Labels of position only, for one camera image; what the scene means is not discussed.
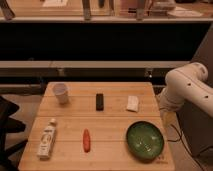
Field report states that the red pepper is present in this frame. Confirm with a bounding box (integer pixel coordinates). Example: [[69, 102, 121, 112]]
[[83, 129, 91, 153]]

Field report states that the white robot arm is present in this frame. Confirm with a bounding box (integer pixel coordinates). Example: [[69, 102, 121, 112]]
[[156, 62, 213, 125]]

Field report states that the green bowl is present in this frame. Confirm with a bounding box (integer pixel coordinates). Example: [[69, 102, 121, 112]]
[[125, 121, 164, 161]]

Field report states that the black rectangular block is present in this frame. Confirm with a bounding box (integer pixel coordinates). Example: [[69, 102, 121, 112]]
[[96, 93, 104, 111]]

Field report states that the white paper cup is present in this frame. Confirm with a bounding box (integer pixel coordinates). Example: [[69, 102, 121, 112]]
[[52, 83, 69, 104]]

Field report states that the white plastic bottle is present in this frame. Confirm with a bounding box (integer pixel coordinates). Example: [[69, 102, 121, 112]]
[[37, 118, 57, 159]]

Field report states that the black office chair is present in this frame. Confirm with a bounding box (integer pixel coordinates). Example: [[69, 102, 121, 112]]
[[0, 96, 28, 171]]

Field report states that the black cable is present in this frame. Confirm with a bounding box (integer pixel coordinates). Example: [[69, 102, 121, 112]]
[[166, 123, 203, 171]]

